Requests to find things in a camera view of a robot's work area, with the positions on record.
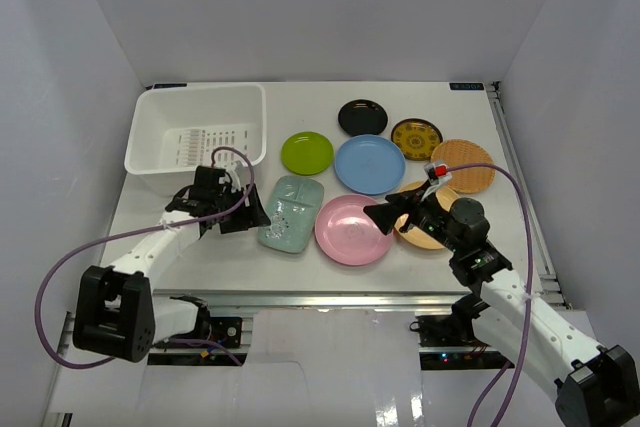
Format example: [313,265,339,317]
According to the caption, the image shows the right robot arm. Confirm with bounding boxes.
[364,188,639,426]

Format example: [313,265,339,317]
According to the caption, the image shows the white plastic bin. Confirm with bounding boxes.
[124,83,267,197]

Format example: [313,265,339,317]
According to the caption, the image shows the blue table label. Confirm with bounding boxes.
[449,82,485,91]

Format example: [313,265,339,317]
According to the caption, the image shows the green round plate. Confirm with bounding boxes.
[281,131,334,176]

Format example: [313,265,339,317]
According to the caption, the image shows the aluminium frame rail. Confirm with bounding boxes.
[59,290,569,313]

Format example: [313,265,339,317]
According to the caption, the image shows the blue round plate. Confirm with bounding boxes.
[334,134,406,196]

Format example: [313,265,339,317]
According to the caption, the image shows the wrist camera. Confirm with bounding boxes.
[215,169,242,192]
[419,161,452,201]

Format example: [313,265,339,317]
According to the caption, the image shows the right side aluminium rail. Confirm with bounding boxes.
[485,81,571,310]

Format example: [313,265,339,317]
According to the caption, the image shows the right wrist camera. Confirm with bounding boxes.
[419,161,452,201]

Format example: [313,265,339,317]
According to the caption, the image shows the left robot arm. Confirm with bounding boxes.
[72,166,270,362]

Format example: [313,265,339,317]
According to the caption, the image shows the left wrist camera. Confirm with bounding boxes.
[215,169,242,192]

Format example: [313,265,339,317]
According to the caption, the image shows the pale green rectangular divided plate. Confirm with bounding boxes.
[258,175,325,254]

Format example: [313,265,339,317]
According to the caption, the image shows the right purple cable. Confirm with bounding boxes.
[444,161,535,427]

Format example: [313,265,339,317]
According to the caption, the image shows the black round plate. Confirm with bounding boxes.
[338,99,388,137]

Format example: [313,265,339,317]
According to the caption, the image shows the orange woven round plate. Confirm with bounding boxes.
[431,139,495,194]

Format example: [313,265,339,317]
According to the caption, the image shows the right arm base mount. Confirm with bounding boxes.
[409,315,507,371]

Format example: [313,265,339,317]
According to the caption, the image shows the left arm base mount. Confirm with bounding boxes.
[147,317,248,367]

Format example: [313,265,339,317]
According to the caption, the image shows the pink round plate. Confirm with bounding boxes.
[314,194,394,266]

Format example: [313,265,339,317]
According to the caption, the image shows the yellow patterned round plate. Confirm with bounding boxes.
[390,118,444,161]

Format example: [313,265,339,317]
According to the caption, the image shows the tan wooden round plate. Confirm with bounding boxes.
[394,186,459,250]

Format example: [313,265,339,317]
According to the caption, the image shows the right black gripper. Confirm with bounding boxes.
[363,181,463,255]

